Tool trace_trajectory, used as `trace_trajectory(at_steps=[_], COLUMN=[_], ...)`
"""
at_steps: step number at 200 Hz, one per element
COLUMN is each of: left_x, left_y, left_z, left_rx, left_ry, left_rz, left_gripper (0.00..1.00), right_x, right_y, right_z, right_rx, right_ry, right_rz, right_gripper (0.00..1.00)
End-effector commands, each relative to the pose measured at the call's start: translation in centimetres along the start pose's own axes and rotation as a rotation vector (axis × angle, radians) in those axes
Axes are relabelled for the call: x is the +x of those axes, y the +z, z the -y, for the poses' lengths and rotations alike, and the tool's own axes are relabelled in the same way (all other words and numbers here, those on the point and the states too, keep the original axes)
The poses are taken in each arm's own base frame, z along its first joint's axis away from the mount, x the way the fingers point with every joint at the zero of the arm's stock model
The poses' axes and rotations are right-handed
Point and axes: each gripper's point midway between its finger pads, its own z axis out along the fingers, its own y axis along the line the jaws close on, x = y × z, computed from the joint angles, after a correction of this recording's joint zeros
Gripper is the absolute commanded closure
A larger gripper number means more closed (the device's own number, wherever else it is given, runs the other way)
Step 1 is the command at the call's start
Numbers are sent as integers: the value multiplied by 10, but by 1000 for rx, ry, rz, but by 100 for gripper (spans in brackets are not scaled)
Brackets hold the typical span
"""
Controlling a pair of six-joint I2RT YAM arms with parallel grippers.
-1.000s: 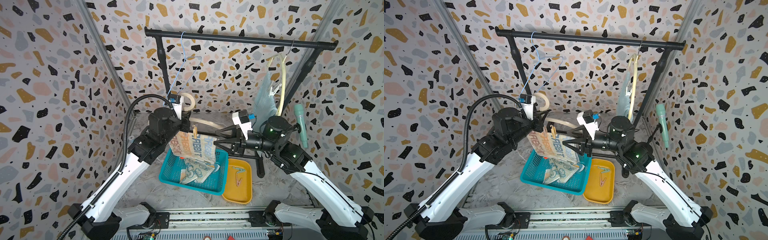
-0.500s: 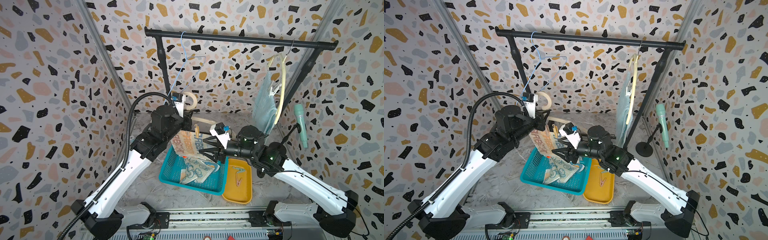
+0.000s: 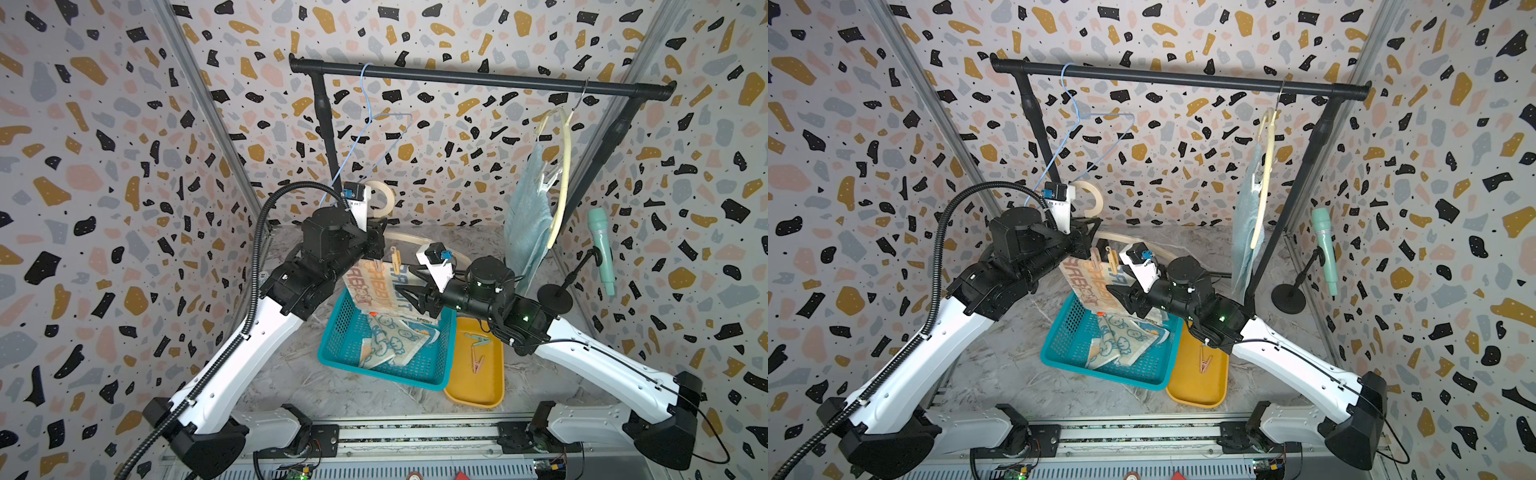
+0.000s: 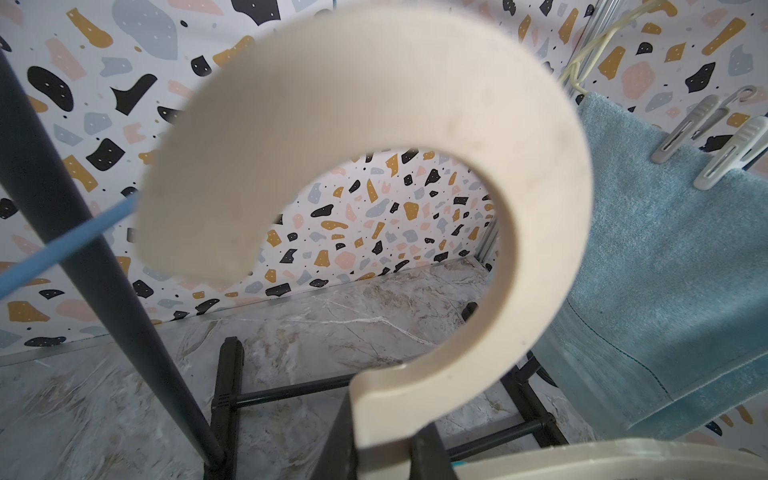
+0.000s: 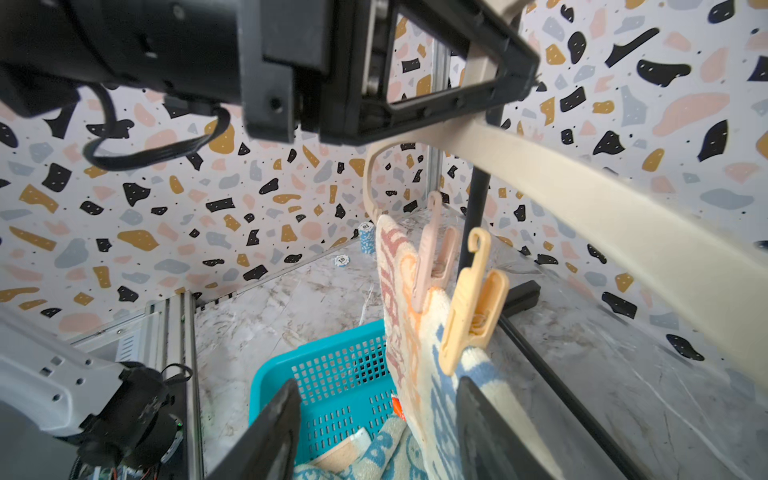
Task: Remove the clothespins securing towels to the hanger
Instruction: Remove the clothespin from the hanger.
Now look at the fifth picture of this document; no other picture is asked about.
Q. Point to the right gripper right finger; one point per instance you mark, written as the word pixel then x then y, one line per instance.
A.
pixel 497 440

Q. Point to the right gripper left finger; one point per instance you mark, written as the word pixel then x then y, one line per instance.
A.
pixel 268 448

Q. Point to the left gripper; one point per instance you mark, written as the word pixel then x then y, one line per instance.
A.
pixel 324 66

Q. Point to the cream RABBIT lettered towel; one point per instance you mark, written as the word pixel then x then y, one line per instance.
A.
pixel 427 395

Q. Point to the yellow clothespin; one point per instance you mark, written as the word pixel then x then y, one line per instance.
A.
pixel 476 305

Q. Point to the beige pink clothespin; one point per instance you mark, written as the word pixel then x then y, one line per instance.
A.
pixel 436 254

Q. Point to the beige plastic hanger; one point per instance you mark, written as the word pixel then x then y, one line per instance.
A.
pixel 717 284

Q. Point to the cream towel blue cartoon print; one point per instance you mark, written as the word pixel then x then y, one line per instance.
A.
pixel 393 453

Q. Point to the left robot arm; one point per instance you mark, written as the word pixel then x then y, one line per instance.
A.
pixel 109 237

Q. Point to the teal plastic basket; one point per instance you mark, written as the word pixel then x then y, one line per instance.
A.
pixel 344 384

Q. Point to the black clothes rack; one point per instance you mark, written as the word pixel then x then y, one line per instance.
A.
pixel 549 346

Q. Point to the white poker chip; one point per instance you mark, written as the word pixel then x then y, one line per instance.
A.
pixel 341 261

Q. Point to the blue poker chip stack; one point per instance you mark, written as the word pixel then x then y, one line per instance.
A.
pixel 366 232

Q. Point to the aluminium rail base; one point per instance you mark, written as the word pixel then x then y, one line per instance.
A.
pixel 152 430

